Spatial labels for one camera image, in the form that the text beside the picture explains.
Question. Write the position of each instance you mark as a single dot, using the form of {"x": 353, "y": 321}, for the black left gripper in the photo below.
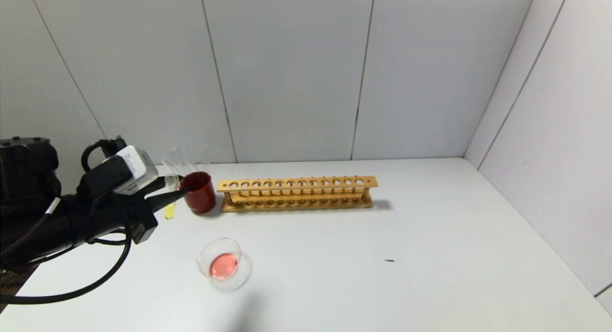
{"x": 143, "y": 222}

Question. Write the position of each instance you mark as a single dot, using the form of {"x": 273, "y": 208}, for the test tube with yellow pigment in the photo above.
{"x": 170, "y": 210}

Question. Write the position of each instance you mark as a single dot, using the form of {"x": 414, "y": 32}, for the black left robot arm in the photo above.
{"x": 28, "y": 179}

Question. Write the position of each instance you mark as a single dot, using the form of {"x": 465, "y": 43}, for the wooden test tube rack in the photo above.
{"x": 296, "y": 198}

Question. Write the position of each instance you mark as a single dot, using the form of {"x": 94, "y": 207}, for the red plastic cup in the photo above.
{"x": 201, "y": 195}

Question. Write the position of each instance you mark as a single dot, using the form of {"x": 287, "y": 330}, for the glass beaker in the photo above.
{"x": 224, "y": 265}

